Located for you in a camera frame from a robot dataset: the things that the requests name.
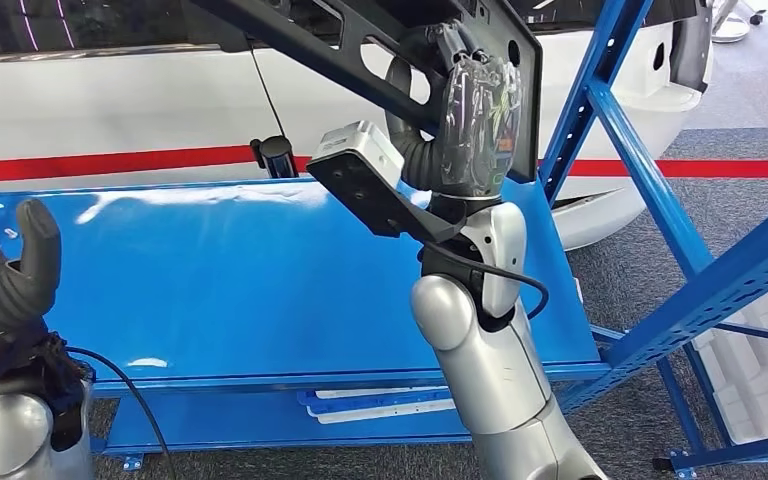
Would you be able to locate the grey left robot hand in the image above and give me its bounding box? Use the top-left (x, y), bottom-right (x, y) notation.
top-left (0, 198), bottom-right (64, 346)

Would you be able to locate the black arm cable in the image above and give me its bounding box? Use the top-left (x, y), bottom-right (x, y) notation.
top-left (420, 241), bottom-right (551, 323)
top-left (65, 345), bottom-right (180, 480)

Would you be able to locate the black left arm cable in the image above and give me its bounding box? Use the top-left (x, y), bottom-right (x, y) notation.
top-left (65, 345), bottom-right (180, 480)

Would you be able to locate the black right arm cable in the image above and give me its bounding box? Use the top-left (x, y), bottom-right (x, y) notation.
top-left (420, 241), bottom-right (551, 323)

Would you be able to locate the blue shelf rack with feet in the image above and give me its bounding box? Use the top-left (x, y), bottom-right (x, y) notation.
top-left (0, 0), bottom-right (768, 465)

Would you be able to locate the black plastic panel part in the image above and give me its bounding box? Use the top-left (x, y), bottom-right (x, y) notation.
top-left (188, 0), bottom-right (544, 185)

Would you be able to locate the black stanchion post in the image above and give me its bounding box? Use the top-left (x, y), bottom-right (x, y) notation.
top-left (249, 135), bottom-right (300, 180)

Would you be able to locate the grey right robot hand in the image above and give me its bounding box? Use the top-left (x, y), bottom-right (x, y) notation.
top-left (383, 19), bottom-right (526, 201)

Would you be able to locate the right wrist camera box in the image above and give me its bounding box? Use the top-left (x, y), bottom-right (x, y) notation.
top-left (305, 120), bottom-right (469, 245)

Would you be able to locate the white round stand base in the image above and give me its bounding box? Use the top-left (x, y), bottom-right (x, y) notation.
top-left (711, 0), bottom-right (768, 45)

